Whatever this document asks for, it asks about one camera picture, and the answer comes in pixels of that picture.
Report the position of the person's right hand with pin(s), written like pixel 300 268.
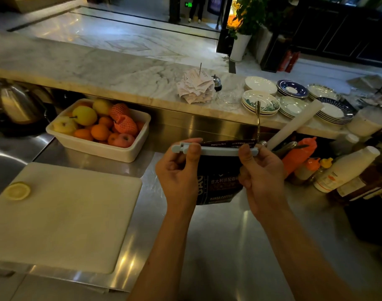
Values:
pixel 267 184

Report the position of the person's right forearm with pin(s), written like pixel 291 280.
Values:
pixel 303 260

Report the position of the metal tongs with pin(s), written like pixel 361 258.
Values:
pixel 286 148

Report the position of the person's left forearm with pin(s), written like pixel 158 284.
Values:
pixel 165 257

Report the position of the stack of blue-rimmed saucers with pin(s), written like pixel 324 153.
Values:
pixel 292 89

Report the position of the person's left hand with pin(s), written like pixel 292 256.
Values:
pixel 178 188

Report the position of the metal call bell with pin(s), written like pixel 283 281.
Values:
pixel 216 82

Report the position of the small bottle with yellow cap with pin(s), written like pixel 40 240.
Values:
pixel 323 165

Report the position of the small bottle with orange cap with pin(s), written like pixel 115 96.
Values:
pixel 307 169

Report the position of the dark wooden cabinet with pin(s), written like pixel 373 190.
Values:
pixel 341 31

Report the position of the yellow pear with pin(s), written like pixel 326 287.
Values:
pixel 101 106

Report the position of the yellow-green apple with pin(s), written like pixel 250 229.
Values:
pixel 84 115

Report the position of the fruit in orange foam net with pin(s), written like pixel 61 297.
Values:
pixel 126 125
pixel 119 110

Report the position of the person's right thumb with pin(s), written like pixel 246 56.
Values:
pixel 246 158

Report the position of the pale yellow apple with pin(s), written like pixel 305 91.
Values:
pixel 64 125

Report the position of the black coffee bag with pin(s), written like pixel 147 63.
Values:
pixel 217 184

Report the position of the stack of blue striped plates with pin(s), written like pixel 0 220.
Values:
pixel 335 112

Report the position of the orange squeeze bottle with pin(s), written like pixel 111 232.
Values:
pixel 299 156

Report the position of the grey bag sealing clip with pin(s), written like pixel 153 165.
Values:
pixel 219 150

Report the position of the red apple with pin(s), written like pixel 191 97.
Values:
pixel 124 140

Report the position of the red fire extinguisher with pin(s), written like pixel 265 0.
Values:
pixel 288 61

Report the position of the long metal bar spoon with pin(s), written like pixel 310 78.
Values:
pixel 258 120

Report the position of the white plastic fruit tub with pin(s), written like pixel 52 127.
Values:
pixel 100 149

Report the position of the lemon slice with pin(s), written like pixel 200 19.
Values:
pixel 17 191

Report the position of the translucent plastic bottle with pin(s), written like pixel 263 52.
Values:
pixel 344 143

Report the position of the person's left thumb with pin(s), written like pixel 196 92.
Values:
pixel 194 156

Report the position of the stack of pale green saucers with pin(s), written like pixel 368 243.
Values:
pixel 292 107

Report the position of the stack of green leaf plates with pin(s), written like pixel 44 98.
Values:
pixel 266 103

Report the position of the stack of paper receipts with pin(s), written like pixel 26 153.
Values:
pixel 196 87

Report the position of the stack of patterned rim plates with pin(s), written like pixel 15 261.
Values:
pixel 323 91

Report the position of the clear glass dish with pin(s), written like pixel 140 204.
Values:
pixel 228 97

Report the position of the white cutting board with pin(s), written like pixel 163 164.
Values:
pixel 65 216

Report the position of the steel kettle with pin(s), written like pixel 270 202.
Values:
pixel 20 104

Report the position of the white plastic bottle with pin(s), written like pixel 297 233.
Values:
pixel 346 169

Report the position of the white round container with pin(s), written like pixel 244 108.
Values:
pixel 366 121

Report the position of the white paper roll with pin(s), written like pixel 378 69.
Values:
pixel 294 123

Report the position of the white plant pot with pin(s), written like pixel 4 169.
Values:
pixel 240 46

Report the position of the black bin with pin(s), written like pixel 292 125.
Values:
pixel 369 221

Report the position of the plain white plate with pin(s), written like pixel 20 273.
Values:
pixel 260 85

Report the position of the green potted plant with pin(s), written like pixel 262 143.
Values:
pixel 245 14

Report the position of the orange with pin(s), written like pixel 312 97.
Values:
pixel 106 121
pixel 100 132
pixel 83 134

